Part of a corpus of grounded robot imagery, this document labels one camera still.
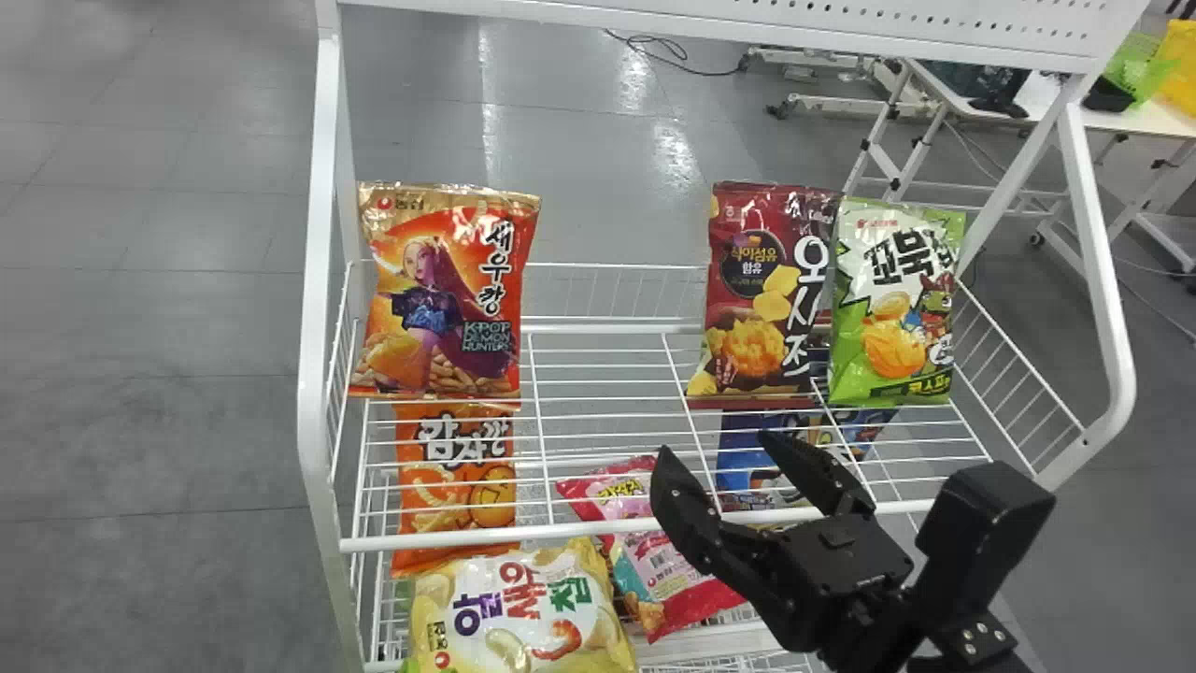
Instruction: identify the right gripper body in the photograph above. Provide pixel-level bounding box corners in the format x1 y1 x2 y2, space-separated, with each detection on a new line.
746 514 916 654

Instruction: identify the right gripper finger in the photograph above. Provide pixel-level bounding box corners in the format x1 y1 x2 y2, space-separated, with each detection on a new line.
648 445 762 601
757 430 878 522

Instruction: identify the green basket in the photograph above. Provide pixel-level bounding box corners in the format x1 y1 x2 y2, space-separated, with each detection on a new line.
1101 31 1180 106

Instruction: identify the pink snack packet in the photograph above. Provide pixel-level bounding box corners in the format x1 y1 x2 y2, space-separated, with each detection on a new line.
555 454 749 645

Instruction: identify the blue snack packet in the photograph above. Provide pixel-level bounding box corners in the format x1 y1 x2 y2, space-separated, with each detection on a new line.
714 406 900 514

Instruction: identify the green snack packet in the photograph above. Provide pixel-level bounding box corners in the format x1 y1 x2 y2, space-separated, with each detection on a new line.
826 195 968 408

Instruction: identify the yellow snack packet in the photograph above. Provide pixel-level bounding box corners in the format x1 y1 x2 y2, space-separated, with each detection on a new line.
400 537 642 673

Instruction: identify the dark red snack packet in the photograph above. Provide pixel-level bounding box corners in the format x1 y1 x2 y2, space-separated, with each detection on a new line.
686 180 843 405

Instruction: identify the orange snack packet with figure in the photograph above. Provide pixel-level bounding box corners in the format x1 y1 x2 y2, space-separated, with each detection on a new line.
349 180 542 402

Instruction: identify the white side table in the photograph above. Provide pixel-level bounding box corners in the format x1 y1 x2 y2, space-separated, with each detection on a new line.
841 56 1196 281

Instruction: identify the white wire rack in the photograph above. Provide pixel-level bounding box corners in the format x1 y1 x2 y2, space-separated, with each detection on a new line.
296 0 1152 673

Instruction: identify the black cable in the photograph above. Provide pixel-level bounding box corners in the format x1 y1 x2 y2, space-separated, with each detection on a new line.
602 27 748 79

